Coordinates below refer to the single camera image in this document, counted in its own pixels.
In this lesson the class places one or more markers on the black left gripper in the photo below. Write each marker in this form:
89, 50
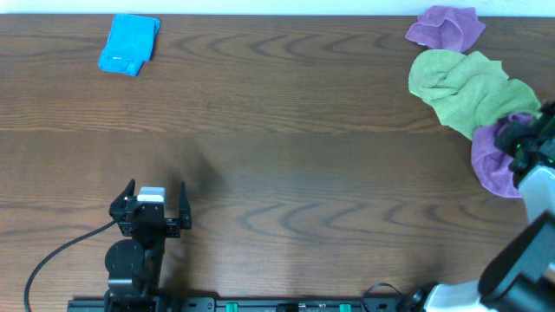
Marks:
124, 210

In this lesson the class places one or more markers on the crumpled purple cloth at back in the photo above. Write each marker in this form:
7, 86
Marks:
450, 28

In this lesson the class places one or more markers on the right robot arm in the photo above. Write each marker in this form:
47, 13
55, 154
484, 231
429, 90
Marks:
514, 281

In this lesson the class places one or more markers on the folded blue cloth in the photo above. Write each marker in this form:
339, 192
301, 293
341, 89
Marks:
130, 44

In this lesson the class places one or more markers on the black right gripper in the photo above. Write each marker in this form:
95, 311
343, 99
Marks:
506, 138

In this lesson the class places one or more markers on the crumpled green cloth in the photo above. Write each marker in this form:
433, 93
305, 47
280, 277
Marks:
468, 91

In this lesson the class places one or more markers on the purple microfiber cloth with label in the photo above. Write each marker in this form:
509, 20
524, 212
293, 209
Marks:
489, 163

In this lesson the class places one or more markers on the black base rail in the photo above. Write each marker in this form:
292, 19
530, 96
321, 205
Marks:
209, 304

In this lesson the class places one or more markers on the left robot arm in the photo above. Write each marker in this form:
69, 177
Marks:
134, 263

